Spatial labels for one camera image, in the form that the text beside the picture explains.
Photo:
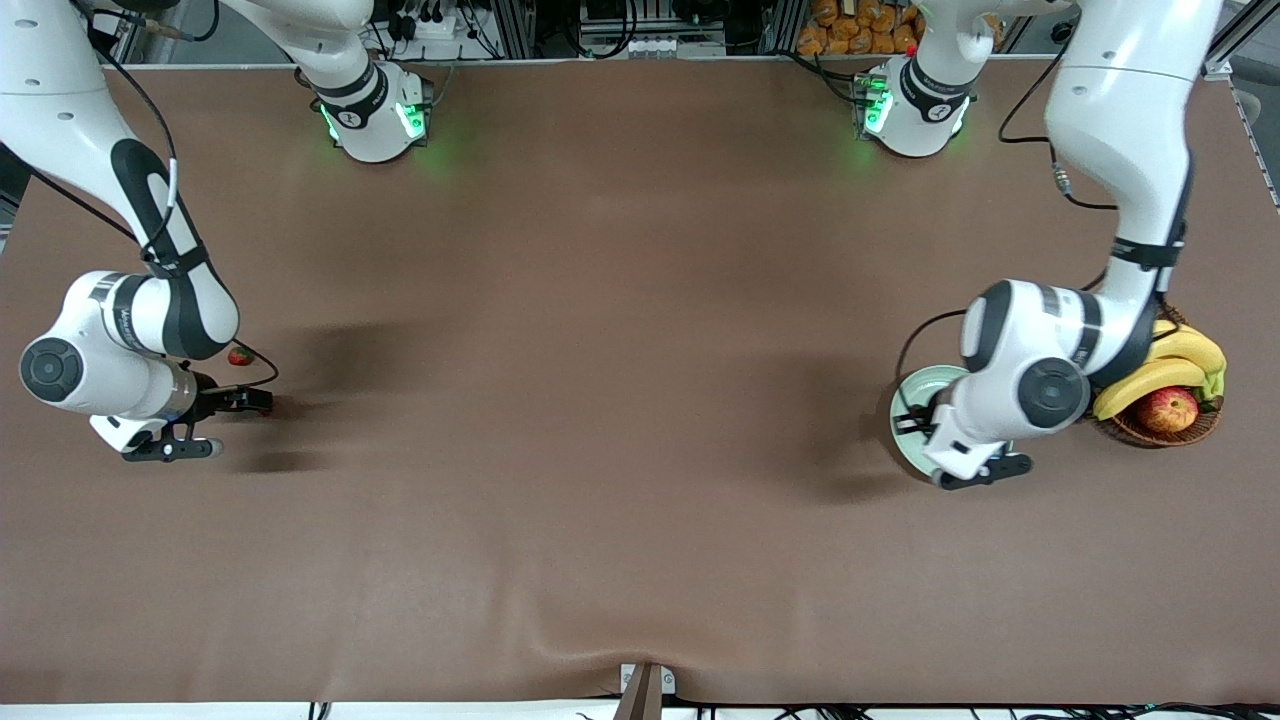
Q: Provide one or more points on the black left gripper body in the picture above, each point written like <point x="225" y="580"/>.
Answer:
<point x="927" y="411"/>

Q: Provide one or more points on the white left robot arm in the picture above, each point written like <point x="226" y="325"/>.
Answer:
<point x="1120" y="110"/>

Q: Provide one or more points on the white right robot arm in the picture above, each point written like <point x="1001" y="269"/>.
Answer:
<point x="60" y="90"/>

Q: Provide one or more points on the pale green round plate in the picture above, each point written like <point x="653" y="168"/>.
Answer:
<point x="915" y="452"/>

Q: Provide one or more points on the red yellow apple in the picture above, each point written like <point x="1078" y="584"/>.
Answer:
<point x="1168" y="410"/>

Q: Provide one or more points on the yellow banana bunch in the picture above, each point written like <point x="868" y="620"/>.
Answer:
<point x="1190" y="350"/>

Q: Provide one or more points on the brown wicker basket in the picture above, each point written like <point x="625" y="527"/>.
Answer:
<point x="1205" y="428"/>

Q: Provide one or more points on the brown table mat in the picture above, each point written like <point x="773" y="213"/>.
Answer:
<point x="640" y="550"/>

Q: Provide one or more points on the orange bread roll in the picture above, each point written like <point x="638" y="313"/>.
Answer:
<point x="884" y="42"/>
<point x="906" y="37"/>
<point x="860" y="41"/>
<point x="826" y="12"/>
<point x="811" y="40"/>

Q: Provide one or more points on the white power strip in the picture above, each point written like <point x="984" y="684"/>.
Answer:
<point x="430" y="25"/>

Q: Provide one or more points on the metal clamp bracket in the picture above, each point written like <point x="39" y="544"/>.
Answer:
<point x="645" y="690"/>

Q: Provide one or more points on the aluminium frame post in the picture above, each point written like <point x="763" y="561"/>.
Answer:
<point x="785" y="28"/>
<point x="1245" y="35"/>
<point x="512" y="28"/>

